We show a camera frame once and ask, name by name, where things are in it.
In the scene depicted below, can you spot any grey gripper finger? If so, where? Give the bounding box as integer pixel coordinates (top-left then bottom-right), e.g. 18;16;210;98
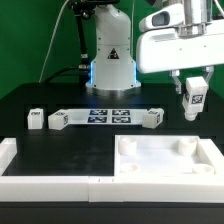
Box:
204;66;214;83
170;70;182;94

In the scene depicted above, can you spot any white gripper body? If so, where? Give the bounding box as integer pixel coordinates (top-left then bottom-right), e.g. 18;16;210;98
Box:
136;15;224;74

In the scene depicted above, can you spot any white square tabletop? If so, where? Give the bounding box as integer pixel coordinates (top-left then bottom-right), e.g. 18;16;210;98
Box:
114;135;215;176

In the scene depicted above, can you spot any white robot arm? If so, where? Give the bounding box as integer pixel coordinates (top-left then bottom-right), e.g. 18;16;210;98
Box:
86;0;224;96

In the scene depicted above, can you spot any white U-shaped fence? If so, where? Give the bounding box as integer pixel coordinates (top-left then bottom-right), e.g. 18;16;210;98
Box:
0;138;224;203

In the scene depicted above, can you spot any white cable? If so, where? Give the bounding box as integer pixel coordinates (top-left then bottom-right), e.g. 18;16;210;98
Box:
38;3;70;84

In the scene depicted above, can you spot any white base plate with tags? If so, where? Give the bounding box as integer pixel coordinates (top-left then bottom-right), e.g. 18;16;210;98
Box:
56;109;147;125

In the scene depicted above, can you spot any black cable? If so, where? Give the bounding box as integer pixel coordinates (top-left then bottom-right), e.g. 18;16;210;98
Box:
44;66;88;84

